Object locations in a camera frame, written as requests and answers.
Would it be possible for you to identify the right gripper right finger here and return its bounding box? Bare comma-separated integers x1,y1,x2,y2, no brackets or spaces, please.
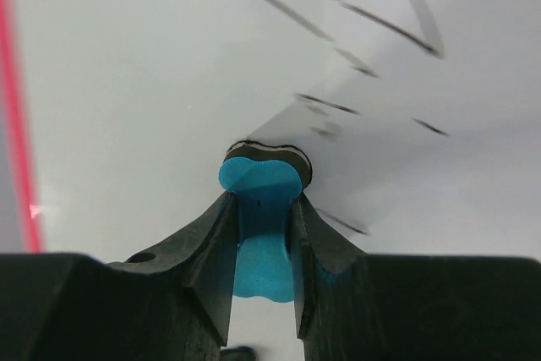
291,196,540,360

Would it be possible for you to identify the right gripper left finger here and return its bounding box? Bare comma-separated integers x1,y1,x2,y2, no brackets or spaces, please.
1,193,237,360

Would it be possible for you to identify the blue whiteboard eraser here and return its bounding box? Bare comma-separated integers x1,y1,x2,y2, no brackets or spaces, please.
218,139,313,303

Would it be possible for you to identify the pink framed whiteboard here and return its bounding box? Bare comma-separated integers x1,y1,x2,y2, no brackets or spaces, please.
0,0,541,259

